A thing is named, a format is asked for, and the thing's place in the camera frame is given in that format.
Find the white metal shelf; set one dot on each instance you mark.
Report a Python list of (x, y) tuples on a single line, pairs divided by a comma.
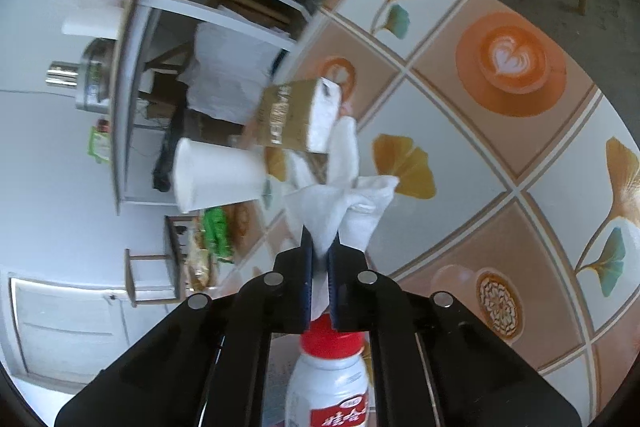
[(125, 57)]

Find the cardboard box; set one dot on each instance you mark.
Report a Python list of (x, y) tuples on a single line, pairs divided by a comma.
[(162, 99)]

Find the white plastic bag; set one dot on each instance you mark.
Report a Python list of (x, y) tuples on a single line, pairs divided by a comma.
[(230, 67)]

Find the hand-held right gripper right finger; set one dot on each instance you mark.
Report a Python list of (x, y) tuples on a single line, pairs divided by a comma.
[(334, 277)]

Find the white paper cup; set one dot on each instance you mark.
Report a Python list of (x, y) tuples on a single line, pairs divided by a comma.
[(215, 177)]

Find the wooden chair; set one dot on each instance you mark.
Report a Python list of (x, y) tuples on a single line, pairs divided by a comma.
[(131, 277)]

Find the brown tissue box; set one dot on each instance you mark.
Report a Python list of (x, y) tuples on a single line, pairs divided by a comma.
[(290, 117)]

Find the green packet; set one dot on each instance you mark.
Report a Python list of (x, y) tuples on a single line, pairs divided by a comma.
[(100, 144)]

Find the white milk bottle red label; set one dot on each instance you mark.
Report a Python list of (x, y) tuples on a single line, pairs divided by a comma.
[(325, 377)]

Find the black cloth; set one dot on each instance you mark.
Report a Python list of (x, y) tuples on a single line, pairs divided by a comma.
[(167, 157)]

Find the white tissue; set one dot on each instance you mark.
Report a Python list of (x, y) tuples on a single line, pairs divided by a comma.
[(325, 202)]

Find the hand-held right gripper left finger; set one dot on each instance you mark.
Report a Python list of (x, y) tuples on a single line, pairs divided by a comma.
[(306, 272)]

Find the green chip bag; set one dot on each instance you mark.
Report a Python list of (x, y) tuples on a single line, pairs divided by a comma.
[(217, 232)]

